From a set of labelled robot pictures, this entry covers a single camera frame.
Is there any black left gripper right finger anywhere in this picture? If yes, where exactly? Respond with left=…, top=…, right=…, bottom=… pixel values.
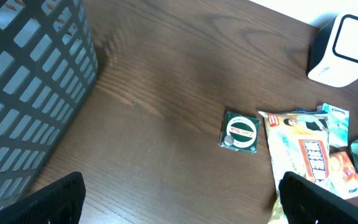
left=278, top=171, right=358, bottom=224

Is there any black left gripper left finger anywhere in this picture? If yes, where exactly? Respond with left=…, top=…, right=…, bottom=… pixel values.
left=0, top=172, right=86, bottom=224

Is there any green zam-buk box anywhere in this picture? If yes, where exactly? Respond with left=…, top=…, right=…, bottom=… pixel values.
left=218, top=111, right=260, bottom=154

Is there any orange tissue pack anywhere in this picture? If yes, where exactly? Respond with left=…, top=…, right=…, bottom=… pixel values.
left=329, top=152, right=358, bottom=200

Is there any grey plastic mesh basket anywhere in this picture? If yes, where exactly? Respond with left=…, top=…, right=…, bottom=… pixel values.
left=0, top=0, right=98, bottom=210

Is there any yellow red snack bag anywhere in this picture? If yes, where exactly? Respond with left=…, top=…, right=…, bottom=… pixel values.
left=259, top=111, right=329, bottom=223

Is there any teal kleenex tissue pack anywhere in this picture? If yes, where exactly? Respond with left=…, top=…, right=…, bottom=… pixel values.
left=317, top=103, right=349, bottom=148

